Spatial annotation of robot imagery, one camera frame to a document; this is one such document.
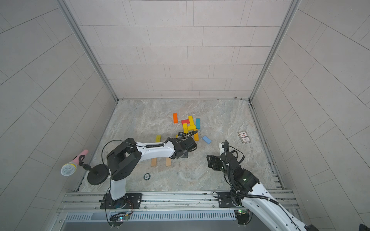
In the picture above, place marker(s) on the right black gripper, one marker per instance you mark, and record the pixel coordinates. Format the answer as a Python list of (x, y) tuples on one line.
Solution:
[(213, 158)]

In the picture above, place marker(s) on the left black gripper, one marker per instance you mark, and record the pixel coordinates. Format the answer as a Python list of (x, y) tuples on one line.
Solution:
[(186, 155)]

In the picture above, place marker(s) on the light blue block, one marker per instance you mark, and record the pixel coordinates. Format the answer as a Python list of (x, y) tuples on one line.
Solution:
[(206, 139)]

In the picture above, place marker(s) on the tan wooden block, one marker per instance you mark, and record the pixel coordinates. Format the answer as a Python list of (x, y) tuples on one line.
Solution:
[(168, 162), (154, 162)]

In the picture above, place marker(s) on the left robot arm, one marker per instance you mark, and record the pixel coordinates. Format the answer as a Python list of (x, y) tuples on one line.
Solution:
[(122, 160)]

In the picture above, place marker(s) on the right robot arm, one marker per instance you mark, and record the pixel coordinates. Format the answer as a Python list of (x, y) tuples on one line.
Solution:
[(248, 192)]

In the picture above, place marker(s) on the yellow block short vertical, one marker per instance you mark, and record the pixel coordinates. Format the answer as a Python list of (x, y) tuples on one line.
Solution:
[(185, 128)]

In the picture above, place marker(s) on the yellow block small horizontal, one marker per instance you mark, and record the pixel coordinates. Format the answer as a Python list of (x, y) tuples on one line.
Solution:
[(191, 128)]

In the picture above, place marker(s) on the yellow block upper diagonal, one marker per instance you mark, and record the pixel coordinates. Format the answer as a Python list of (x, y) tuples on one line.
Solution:
[(191, 121)]

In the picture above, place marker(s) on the red block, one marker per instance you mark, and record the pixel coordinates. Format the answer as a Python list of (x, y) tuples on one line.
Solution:
[(185, 121)]

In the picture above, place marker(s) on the teal block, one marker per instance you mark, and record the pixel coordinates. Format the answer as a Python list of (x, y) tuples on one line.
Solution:
[(198, 123)]

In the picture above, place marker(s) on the small printed card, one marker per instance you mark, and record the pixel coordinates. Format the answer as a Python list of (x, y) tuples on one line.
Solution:
[(244, 137)]

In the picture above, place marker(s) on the orange block top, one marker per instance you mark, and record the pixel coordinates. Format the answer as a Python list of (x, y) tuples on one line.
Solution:
[(175, 118)]

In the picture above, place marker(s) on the right circuit board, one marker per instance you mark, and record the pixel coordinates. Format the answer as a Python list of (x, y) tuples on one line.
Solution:
[(243, 217)]

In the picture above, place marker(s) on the circuit board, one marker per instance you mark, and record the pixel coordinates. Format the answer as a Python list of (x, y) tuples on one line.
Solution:
[(243, 217), (118, 219)]

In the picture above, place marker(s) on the black round microphone stand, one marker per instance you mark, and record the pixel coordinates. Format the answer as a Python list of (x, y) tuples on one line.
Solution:
[(97, 175)]

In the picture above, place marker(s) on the left circuit board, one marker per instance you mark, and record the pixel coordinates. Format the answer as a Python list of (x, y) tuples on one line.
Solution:
[(118, 219)]

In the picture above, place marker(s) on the pink microphone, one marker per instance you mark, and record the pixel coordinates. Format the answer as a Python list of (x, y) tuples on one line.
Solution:
[(70, 168)]

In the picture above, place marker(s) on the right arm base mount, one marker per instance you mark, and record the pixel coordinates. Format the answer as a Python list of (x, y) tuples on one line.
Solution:
[(227, 200)]

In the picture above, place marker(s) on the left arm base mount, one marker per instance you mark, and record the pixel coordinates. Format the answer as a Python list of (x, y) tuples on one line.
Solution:
[(129, 201)]

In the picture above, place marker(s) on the aluminium rail frame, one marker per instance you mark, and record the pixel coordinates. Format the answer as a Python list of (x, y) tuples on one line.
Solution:
[(151, 201)]

